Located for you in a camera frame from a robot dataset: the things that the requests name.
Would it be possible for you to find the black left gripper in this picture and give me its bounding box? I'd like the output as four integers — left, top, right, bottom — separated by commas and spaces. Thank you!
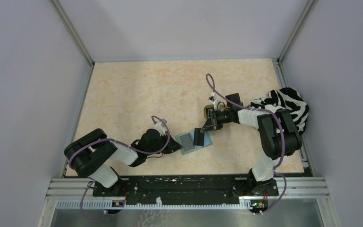
146, 131, 182, 156

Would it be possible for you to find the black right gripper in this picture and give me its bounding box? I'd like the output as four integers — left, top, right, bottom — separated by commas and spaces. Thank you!
200, 108, 232, 133

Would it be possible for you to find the thin card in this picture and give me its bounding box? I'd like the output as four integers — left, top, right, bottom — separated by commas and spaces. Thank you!
180, 133, 195, 151

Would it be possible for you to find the green card holder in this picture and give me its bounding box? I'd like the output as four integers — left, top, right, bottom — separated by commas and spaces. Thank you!
176, 128, 214, 155

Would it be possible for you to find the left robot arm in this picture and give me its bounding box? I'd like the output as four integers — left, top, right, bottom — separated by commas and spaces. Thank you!
64, 127, 182, 196

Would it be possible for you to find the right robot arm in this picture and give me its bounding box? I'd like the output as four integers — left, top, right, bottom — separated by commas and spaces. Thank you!
193, 93, 302, 195

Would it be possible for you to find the cream oval card tray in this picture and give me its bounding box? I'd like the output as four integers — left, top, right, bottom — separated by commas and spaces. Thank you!
204, 104, 229, 119

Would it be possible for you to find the zebra striped cloth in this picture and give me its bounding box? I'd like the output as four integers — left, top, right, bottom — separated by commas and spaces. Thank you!
250, 87, 310, 135

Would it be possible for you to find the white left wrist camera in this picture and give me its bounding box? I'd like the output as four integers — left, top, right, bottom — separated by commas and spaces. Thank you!
154, 119, 167, 136

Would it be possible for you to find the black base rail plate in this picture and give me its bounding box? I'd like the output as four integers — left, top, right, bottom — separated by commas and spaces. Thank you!
93, 174, 279, 205

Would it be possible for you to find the aluminium frame rail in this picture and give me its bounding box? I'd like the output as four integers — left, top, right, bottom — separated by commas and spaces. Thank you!
46, 175, 329, 199

